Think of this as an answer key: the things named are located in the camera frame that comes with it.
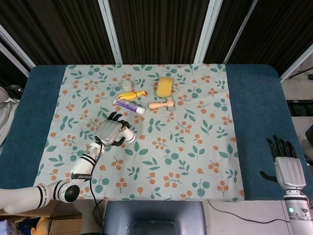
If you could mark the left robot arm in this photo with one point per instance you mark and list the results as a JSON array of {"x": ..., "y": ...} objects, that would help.
[{"x": 82, "y": 166}]

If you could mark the yellow rubber chicken toy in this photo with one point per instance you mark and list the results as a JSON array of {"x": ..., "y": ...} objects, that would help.
[{"x": 129, "y": 95}]

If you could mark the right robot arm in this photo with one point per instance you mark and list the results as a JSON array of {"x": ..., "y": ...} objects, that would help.
[{"x": 298, "y": 211}]

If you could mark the floral leaf berry tablecloth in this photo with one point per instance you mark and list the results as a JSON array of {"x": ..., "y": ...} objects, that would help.
[{"x": 159, "y": 159}]

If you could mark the white partition post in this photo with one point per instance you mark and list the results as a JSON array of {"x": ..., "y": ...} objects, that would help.
[
  {"x": 297, "y": 63},
  {"x": 240, "y": 31},
  {"x": 206, "y": 31},
  {"x": 112, "y": 31},
  {"x": 14, "y": 46}
]

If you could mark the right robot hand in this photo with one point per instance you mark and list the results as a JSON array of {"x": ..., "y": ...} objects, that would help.
[{"x": 291, "y": 172}]

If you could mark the teal fabric table cover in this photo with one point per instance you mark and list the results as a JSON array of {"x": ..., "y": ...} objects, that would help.
[{"x": 256, "y": 102}]

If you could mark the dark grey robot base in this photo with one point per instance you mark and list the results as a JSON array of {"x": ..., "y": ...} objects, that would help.
[{"x": 154, "y": 215}]

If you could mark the yellow sponge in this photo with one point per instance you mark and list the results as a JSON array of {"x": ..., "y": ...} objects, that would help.
[{"x": 164, "y": 87}]

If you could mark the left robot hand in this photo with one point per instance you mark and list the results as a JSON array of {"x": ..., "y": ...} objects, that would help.
[{"x": 108, "y": 131}]

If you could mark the yellow plush toy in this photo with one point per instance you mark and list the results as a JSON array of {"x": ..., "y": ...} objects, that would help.
[{"x": 41, "y": 226}]

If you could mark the purple toothpaste tube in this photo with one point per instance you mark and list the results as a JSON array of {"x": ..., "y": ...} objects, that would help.
[{"x": 128, "y": 105}]

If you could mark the wooden toy mallet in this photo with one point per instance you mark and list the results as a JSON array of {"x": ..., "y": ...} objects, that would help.
[{"x": 157, "y": 105}]

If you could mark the small white jar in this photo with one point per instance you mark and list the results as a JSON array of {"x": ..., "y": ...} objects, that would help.
[{"x": 126, "y": 85}]

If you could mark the cardboard box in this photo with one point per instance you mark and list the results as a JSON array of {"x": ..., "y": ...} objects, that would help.
[{"x": 66, "y": 225}]

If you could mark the white paper cup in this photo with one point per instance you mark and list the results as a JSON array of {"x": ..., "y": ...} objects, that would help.
[{"x": 129, "y": 135}]

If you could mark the black tripod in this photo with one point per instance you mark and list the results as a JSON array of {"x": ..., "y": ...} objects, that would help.
[{"x": 299, "y": 72}]

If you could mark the white fabric cover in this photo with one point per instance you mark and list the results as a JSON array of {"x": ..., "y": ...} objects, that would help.
[{"x": 7, "y": 117}]

